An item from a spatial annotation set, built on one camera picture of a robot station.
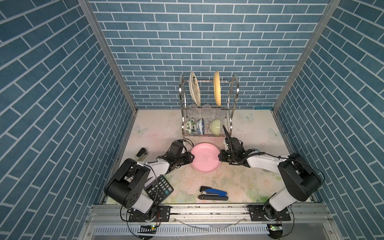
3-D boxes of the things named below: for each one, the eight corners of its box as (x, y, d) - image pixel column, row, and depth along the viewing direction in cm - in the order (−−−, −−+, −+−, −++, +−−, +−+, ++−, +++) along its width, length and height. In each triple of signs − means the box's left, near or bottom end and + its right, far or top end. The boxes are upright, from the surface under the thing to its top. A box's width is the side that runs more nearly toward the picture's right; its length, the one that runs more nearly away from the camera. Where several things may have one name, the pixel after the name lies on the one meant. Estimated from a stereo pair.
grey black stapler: (136, 160, 94) (133, 156, 90) (143, 150, 99) (141, 146, 95) (142, 162, 93) (140, 159, 89) (149, 152, 98) (147, 148, 94)
